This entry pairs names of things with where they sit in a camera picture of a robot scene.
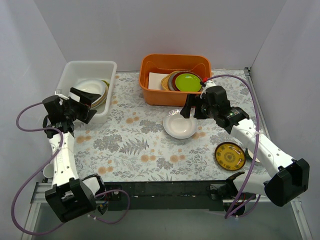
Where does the large white paper plate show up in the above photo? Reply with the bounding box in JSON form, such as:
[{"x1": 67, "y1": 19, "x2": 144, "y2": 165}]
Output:
[{"x1": 74, "y1": 79, "x2": 106, "y2": 109}]

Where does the small white paper plate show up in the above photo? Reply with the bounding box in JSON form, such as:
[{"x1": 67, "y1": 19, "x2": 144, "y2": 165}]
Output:
[{"x1": 163, "y1": 109, "x2": 198, "y2": 139}]

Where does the white watermelon pattern plate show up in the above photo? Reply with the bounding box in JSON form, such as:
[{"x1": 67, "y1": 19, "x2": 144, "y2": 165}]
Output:
[{"x1": 95, "y1": 80, "x2": 110, "y2": 107}]

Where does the yellow brown ornate plate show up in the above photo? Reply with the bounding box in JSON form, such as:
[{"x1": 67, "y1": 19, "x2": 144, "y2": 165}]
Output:
[{"x1": 214, "y1": 142, "x2": 246, "y2": 172}]

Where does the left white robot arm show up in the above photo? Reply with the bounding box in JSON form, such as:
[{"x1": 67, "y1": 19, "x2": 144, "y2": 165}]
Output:
[{"x1": 42, "y1": 87, "x2": 107, "y2": 223}]

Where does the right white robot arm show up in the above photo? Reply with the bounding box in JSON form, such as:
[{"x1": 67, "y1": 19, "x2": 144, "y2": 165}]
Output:
[{"x1": 180, "y1": 86, "x2": 310, "y2": 207}]

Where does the white plastic bin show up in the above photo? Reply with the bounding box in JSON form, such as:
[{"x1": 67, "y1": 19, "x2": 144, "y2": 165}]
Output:
[{"x1": 56, "y1": 60, "x2": 118, "y2": 124}]

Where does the orange plastic bin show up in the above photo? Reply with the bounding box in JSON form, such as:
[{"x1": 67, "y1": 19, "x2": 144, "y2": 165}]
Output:
[{"x1": 139, "y1": 53, "x2": 212, "y2": 107}]

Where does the lime green round plate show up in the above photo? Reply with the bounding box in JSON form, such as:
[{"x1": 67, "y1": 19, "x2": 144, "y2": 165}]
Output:
[{"x1": 174, "y1": 73, "x2": 202, "y2": 92}]

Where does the dark red plate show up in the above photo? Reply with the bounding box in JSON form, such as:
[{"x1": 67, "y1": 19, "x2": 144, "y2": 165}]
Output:
[{"x1": 172, "y1": 71, "x2": 203, "y2": 92}]

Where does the grey speckled plate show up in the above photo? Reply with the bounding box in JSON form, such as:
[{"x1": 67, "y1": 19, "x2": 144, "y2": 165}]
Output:
[{"x1": 167, "y1": 71, "x2": 179, "y2": 91}]

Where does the small woven bamboo tray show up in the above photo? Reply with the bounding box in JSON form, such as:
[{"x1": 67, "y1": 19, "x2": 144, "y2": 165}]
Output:
[{"x1": 161, "y1": 74, "x2": 170, "y2": 91}]

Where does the white paper sheet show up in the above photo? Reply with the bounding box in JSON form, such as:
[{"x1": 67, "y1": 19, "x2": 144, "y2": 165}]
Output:
[{"x1": 148, "y1": 72, "x2": 168, "y2": 90}]

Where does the floral pattern table mat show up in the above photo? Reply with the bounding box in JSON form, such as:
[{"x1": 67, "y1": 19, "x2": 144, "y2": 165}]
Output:
[{"x1": 49, "y1": 69, "x2": 281, "y2": 183}]

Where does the white ceramic cup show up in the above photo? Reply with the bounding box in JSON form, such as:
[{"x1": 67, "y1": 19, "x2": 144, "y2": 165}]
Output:
[{"x1": 42, "y1": 163, "x2": 54, "y2": 179}]

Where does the white bowl teal rim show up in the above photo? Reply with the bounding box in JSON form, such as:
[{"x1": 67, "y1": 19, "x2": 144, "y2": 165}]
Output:
[{"x1": 244, "y1": 148, "x2": 261, "y2": 164}]

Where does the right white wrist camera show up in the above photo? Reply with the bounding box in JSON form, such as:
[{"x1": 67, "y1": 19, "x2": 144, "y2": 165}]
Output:
[{"x1": 201, "y1": 77, "x2": 217, "y2": 94}]

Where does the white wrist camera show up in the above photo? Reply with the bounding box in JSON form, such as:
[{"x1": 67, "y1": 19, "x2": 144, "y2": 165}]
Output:
[
  {"x1": 54, "y1": 89, "x2": 69, "y2": 101},
  {"x1": 201, "y1": 77, "x2": 217, "y2": 94}
]

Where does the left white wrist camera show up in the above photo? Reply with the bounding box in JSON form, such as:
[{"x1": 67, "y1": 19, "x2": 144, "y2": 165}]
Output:
[{"x1": 54, "y1": 89, "x2": 69, "y2": 101}]

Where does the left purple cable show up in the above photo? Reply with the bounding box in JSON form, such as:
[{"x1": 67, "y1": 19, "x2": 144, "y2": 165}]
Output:
[{"x1": 10, "y1": 101, "x2": 131, "y2": 236}]

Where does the purple cable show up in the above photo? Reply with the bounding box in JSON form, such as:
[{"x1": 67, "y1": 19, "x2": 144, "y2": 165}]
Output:
[
  {"x1": 10, "y1": 101, "x2": 131, "y2": 236},
  {"x1": 203, "y1": 74, "x2": 261, "y2": 220}
]

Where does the black aluminium base frame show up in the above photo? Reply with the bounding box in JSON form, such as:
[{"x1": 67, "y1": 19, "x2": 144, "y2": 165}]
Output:
[{"x1": 29, "y1": 172, "x2": 301, "y2": 218}]

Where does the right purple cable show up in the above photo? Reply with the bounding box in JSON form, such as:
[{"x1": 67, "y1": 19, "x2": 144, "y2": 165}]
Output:
[{"x1": 203, "y1": 74, "x2": 261, "y2": 220}]

